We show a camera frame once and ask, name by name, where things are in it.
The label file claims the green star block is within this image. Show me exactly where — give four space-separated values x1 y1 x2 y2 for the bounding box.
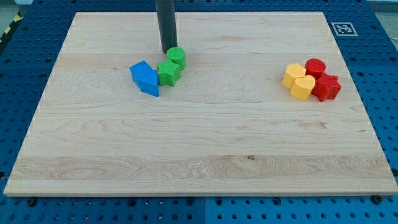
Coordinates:
157 59 180 86

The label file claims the red star block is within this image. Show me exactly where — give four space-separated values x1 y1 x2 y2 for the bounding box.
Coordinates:
312 73 341 102

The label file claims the light wooden board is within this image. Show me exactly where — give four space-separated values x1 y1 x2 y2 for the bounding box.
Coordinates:
4 12 397 197

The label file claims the blue triangle block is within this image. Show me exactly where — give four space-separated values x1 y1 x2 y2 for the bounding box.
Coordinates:
136 70 160 97

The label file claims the green cylinder block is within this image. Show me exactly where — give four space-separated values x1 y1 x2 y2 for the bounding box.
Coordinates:
166 47 185 70

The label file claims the yellow hexagon block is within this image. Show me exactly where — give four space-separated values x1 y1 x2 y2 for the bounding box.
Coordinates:
282 63 306 89

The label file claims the yellow heart block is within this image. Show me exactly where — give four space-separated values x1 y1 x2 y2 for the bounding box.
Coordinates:
290 75 316 101

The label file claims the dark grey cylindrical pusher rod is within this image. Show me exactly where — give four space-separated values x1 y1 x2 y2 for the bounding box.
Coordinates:
155 0 178 54

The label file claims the red cylinder block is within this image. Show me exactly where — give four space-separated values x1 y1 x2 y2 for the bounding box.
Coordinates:
305 58 326 79

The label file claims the white fiducial marker tag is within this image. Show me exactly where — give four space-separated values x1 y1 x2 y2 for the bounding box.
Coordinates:
331 22 358 37

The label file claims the black bolt left front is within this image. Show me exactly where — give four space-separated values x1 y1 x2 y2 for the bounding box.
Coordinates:
26 197 37 207

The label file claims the black bolt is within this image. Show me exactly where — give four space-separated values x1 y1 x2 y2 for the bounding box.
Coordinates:
371 195 383 205
26 197 37 207

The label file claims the black bolt right front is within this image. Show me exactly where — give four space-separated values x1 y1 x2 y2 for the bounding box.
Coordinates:
371 195 383 205

